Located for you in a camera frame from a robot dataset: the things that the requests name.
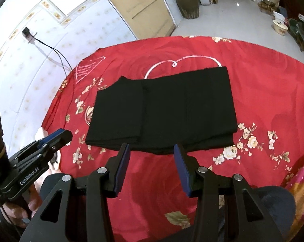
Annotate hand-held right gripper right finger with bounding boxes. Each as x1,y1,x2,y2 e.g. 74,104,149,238
173,144,285,242

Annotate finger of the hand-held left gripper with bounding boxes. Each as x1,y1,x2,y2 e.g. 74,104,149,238
9,129,65,160
12,130,73,169

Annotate floral enamel basin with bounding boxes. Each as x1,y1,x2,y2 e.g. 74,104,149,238
272,20,290,34

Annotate black pants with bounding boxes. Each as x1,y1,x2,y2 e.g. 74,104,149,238
85,66,238,155

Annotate pink dotted blanket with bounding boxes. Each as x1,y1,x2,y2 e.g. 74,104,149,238
284,154,304,232

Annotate black cable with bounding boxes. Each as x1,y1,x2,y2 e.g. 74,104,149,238
31,35,74,86

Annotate wall socket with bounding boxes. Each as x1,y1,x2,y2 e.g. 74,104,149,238
22,26,38,43

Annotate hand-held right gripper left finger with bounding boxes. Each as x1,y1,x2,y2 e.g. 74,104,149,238
20,142,131,242

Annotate dark ceramic jar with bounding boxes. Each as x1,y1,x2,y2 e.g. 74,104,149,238
173,0,200,19

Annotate light wooden door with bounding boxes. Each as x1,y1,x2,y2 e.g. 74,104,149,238
89,0,178,41

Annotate person's left hand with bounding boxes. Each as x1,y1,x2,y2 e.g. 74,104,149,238
2,180,43,228

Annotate red floral bedsheet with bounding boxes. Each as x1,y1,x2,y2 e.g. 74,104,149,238
41,35,304,242

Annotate dark green metal stand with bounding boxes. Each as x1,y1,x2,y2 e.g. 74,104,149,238
288,18,304,63

